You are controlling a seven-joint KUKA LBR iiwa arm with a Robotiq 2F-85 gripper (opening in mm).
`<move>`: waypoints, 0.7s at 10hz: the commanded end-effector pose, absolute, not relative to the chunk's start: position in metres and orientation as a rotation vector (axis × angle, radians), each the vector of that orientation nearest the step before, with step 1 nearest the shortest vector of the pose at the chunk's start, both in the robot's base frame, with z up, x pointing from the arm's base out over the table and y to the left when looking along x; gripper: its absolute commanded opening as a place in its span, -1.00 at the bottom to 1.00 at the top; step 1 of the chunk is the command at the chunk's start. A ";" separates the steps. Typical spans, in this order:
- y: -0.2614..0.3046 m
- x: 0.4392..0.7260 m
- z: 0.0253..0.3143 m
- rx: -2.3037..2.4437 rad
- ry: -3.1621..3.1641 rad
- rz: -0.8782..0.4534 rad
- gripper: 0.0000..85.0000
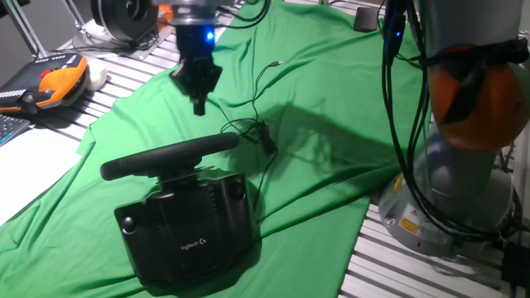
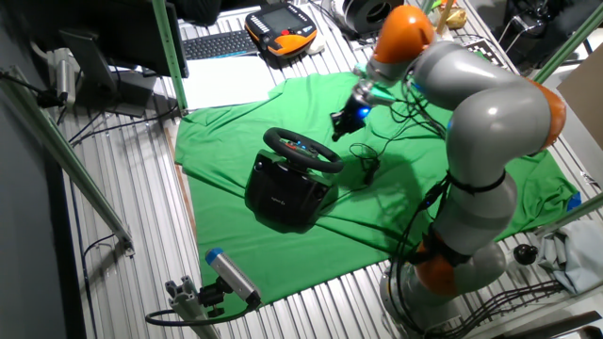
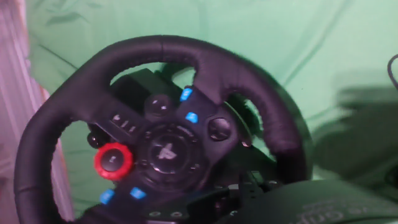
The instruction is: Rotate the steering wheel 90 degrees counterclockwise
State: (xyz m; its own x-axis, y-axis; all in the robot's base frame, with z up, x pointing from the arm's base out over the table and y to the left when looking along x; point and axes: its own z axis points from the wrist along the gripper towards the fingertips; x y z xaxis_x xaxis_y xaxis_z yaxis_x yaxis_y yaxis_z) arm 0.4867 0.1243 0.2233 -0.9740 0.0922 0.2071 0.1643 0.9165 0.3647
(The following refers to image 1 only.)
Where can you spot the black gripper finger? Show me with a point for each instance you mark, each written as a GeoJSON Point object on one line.
{"type": "Point", "coordinates": [196, 107]}
{"type": "Point", "coordinates": [203, 107]}

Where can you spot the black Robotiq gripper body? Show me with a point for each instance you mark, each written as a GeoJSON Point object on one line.
{"type": "Point", "coordinates": [196, 62]}

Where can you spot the black steering wheel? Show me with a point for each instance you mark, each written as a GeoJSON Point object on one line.
{"type": "Point", "coordinates": [165, 159]}

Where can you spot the black Logitech wheel base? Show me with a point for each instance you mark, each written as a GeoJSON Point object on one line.
{"type": "Point", "coordinates": [186, 232]}

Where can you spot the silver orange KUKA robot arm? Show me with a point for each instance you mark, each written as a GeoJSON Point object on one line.
{"type": "Point", "coordinates": [463, 190]}

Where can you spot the white rounded object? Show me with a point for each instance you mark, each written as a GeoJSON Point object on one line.
{"type": "Point", "coordinates": [97, 74]}

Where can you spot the green cloth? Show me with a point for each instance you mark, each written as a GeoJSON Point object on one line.
{"type": "Point", "coordinates": [310, 103]}

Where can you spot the grey slanted metal pole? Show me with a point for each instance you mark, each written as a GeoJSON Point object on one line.
{"type": "Point", "coordinates": [75, 14]}
{"type": "Point", "coordinates": [27, 29]}

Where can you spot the orange black teach pendant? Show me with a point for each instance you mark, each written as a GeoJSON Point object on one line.
{"type": "Point", "coordinates": [54, 83]}

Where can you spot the white paper sheet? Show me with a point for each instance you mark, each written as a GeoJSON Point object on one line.
{"type": "Point", "coordinates": [33, 169]}

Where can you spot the small black flat box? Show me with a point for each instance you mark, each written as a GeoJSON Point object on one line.
{"type": "Point", "coordinates": [366, 20]}

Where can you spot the black keyboard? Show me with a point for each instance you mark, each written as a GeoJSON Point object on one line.
{"type": "Point", "coordinates": [10, 128]}

